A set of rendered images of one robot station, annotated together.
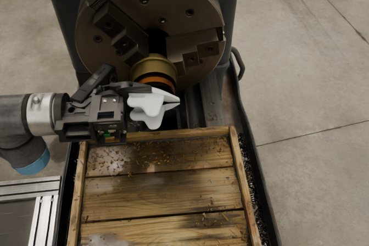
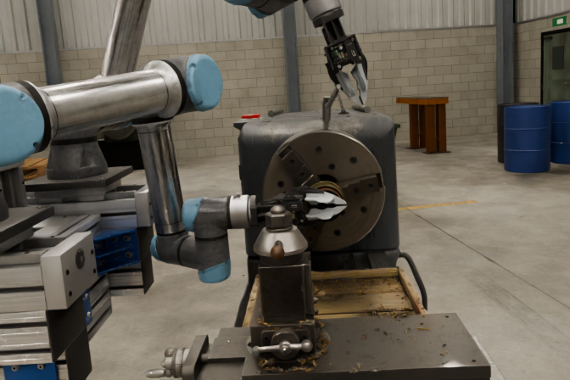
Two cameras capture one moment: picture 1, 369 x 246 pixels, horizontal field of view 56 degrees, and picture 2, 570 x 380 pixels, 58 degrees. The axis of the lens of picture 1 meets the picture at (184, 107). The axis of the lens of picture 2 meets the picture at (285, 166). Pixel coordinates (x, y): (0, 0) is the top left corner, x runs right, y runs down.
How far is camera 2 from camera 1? 0.76 m
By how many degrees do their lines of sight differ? 42
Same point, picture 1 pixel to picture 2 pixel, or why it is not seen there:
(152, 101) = (324, 198)
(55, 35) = (198, 332)
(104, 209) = not seen: hidden behind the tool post
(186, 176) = (356, 296)
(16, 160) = (208, 255)
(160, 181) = (331, 298)
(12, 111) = (220, 200)
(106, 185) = not seen: hidden behind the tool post
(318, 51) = (546, 346)
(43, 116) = (242, 203)
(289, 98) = not seen: outside the picture
